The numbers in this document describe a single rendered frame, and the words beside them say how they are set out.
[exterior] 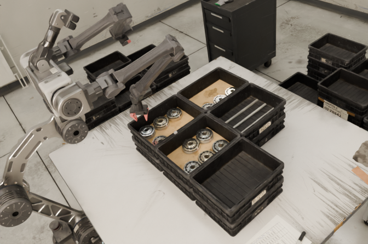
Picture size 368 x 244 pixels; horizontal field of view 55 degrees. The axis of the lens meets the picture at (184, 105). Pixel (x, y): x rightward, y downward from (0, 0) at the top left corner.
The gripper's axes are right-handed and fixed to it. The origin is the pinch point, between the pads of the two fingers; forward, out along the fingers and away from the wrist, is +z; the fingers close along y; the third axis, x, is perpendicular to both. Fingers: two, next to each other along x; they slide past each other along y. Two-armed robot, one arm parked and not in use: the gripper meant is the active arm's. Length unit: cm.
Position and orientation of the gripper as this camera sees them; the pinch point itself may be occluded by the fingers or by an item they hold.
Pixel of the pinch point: (141, 119)
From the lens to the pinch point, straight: 219.1
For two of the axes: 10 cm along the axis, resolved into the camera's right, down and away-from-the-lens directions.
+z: 1.3, 7.6, 6.3
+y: -9.9, 0.5, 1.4
